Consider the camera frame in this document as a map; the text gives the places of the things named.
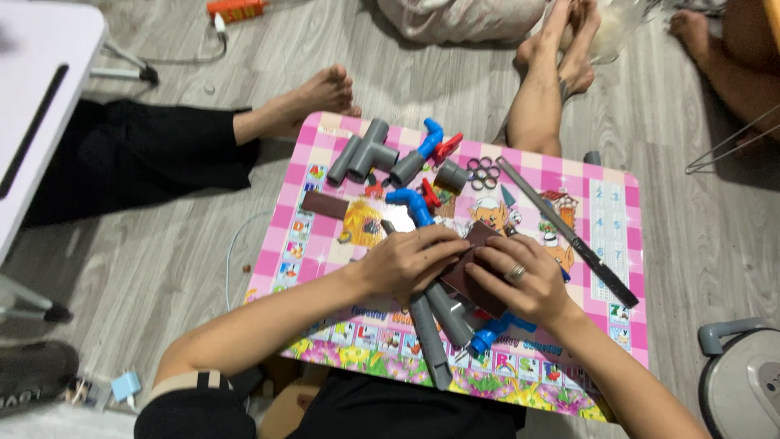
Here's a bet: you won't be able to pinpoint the long grey pipe piece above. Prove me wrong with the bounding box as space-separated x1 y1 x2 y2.
408 293 455 391

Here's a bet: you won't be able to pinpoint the thin metal wire rack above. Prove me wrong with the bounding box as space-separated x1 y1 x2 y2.
684 102 780 176

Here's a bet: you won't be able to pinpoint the pink checkered children's table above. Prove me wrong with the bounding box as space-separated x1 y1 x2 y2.
244 111 650 423

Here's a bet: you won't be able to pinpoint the white folding table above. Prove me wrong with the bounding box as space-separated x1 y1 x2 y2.
0 0 160 325

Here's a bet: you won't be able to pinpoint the person's black shorts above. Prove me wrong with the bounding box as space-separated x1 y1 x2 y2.
285 367 529 439

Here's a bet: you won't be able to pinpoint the white and grey appliance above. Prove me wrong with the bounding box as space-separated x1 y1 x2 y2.
697 316 780 439

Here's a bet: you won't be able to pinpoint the person's bare foot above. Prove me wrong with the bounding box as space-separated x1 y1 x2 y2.
557 0 602 96

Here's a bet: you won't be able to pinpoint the red valve handle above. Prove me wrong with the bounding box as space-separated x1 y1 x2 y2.
433 133 464 166

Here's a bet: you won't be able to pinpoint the light blue charger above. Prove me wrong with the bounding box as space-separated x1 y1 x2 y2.
110 371 143 404

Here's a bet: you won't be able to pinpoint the grey pipe with socket end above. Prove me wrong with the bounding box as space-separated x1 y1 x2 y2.
425 282 474 349

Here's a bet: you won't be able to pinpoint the brown sandpaper sheet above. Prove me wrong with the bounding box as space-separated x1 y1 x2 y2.
439 221 510 319

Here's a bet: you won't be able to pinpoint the short grey pipe coupling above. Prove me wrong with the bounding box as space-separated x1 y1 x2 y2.
433 159 470 195

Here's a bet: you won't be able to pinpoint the thin white cable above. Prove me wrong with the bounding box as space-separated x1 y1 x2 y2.
225 210 276 313

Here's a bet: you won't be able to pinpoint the brown sandpaper strip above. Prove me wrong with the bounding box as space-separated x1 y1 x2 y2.
301 190 351 221

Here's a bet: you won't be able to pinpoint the blue plastic valve fitting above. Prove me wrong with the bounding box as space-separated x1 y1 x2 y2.
470 313 538 356

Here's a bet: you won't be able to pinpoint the grey straight pipe piece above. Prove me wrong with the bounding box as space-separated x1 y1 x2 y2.
326 135 363 187

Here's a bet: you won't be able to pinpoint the cluster of black rubber rings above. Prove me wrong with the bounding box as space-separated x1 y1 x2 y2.
467 156 502 191

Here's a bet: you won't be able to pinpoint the person's left hand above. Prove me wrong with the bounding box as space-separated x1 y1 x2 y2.
356 226 474 303

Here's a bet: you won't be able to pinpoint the beige cloth bundle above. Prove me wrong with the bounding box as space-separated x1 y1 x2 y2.
374 0 550 46

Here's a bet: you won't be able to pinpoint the orange power strip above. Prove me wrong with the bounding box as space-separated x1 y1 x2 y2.
205 0 269 24

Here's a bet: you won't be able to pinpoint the person's right hand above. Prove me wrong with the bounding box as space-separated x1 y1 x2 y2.
466 234 586 330

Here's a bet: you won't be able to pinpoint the white plug with cable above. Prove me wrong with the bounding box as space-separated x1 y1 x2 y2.
139 12 230 66

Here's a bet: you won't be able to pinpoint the grey pipe socket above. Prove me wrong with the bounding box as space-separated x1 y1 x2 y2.
389 150 427 187

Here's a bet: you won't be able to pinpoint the small red plastic lever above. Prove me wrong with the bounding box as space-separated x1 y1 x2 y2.
421 177 442 210

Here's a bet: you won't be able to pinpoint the black slipper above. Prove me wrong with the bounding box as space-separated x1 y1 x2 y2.
0 339 80 417

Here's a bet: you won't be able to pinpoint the clear plastic bag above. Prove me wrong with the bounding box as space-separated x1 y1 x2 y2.
572 0 648 66

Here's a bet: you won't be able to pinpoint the metal file with black handle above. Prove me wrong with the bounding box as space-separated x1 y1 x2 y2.
495 156 640 309

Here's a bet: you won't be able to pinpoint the grey tee pipe fitting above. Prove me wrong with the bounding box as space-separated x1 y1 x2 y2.
347 117 401 183

